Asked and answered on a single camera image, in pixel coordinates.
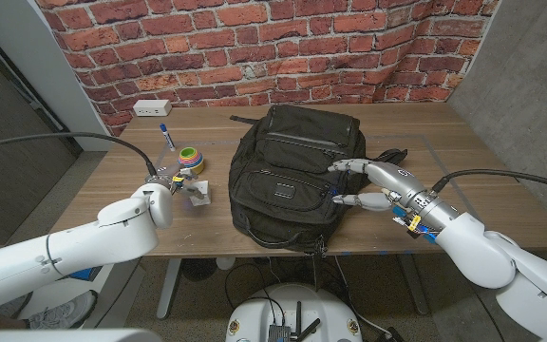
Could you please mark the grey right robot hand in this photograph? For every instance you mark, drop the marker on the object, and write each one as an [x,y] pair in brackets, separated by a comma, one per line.
[387,183]

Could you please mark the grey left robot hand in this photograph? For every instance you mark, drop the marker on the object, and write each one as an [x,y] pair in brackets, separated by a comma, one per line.
[181,183]

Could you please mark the white block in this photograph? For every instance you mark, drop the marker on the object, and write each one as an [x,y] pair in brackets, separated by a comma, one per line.
[201,192]

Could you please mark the black backpack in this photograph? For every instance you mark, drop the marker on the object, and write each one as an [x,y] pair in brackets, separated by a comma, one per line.
[297,176]

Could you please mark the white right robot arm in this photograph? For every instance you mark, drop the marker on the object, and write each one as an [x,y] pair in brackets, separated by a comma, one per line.
[492,256]

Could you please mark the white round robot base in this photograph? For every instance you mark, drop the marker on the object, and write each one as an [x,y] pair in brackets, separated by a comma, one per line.
[254,313]

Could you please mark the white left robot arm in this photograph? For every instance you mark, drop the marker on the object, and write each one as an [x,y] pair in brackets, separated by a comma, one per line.
[74,247]

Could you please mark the white marker blue cap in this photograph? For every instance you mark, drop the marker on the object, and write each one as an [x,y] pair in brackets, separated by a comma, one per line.
[167,137]

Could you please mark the colourful stacked cups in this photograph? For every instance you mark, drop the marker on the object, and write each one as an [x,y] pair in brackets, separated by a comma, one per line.
[191,159]

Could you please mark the white power strip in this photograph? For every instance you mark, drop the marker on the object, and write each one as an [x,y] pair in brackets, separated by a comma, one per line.
[152,108]

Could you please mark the white table leg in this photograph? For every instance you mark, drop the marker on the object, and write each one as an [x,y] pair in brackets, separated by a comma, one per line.
[169,285]

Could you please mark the dark grey table leg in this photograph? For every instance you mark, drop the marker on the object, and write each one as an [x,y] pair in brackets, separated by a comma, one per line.
[413,285]

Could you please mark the blue floor object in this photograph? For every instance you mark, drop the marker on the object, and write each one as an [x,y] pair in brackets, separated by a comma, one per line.
[83,273]

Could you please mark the red brick print backdrop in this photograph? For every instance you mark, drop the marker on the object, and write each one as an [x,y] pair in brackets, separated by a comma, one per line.
[264,47]

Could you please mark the grey sneaker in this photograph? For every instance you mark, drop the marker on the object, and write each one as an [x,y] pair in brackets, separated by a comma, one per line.
[62,313]

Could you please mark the small grey electronics box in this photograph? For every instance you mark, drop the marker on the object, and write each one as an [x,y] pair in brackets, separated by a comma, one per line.
[278,333]

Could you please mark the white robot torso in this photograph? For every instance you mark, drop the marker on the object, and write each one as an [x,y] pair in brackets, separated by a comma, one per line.
[64,336]

